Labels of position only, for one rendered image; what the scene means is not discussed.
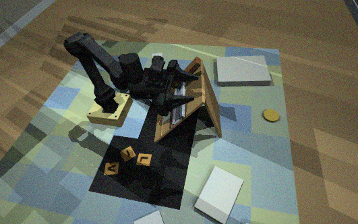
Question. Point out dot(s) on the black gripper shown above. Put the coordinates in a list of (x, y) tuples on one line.
[(166, 101)]

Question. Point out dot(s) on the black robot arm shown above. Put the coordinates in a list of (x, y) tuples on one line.
[(127, 73)]

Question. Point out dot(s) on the yellow round disc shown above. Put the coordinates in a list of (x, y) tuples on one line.
[(271, 115)]

